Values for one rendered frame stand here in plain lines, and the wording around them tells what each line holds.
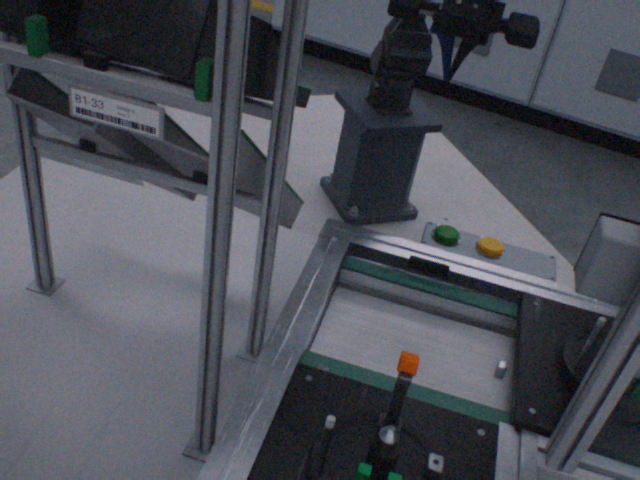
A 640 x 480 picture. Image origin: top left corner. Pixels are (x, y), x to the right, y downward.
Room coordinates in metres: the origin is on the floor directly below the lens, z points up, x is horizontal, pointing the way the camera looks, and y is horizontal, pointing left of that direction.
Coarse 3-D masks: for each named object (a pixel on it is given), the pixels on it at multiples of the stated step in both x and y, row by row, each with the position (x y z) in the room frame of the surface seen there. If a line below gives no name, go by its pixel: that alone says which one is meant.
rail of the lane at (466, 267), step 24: (336, 240) 0.82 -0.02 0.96; (360, 240) 0.83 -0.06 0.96; (384, 240) 0.84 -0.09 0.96; (384, 264) 0.81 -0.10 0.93; (408, 264) 0.79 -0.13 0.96; (432, 264) 0.79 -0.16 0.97; (456, 264) 0.81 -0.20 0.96; (480, 264) 0.82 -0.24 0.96; (480, 288) 0.78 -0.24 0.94; (504, 288) 0.78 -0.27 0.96; (528, 288) 0.78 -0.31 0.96; (552, 288) 0.79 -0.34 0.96; (600, 312) 0.76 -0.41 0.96
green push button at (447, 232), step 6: (438, 228) 0.88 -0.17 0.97; (444, 228) 0.88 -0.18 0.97; (450, 228) 0.88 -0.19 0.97; (438, 234) 0.86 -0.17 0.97; (444, 234) 0.86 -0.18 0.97; (450, 234) 0.87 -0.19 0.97; (456, 234) 0.87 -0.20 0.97; (438, 240) 0.86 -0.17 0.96; (444, 240) 0.85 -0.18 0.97; (450, 240) 0.85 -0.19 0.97; (456, 240) 0.86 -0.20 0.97
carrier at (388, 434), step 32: (288, 384) 0.51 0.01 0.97; (320, 384) 0.52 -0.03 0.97; (352, 384) 0.53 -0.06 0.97; (288, 416) 0.47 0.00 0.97; (320, 416) 0.48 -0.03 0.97; (352, 416) 0.47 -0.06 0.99; (384, 416) 0.47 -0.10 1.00; (416, 416) 0.50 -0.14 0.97; (448, 416) 0.51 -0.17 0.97; (288, 448) 0.43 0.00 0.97; (320, 448) 0.39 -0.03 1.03; (352, 448) 0.43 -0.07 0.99; (384, 448) 0.40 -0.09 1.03; (416, 448) 0.44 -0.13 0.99; (448, 448) 0.47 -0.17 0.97; (480, 448) 0.47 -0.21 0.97
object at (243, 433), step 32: (320, 256) 0.77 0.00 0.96; (320, 288) 0.70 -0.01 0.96; (288, 320) 0.63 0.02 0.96; (320, 320) 0.68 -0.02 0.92; (288, 352) 0.57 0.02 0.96; (256, 384) 0.51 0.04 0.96; (256, 416) 0.47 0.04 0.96; (224, 448) 0.42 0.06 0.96; (256, 448) 0.43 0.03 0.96; (512, 448) 0.49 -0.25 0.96
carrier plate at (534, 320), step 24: (528, 312) 0.72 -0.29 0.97; (552, 312) 0.73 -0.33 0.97; (576, 312) 0.74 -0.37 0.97; (528, 336) 0.67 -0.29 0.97; (552, 336) 0.68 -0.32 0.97; (528, 360) 0.62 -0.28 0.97; (552, 360) 0.63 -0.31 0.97; (528, 384) 0.58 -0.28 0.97; (552, 384) 0.59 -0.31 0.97; (528, 408) 0.54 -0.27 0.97; (552, 408) 0.55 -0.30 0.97; (552, 432) 0.52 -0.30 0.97
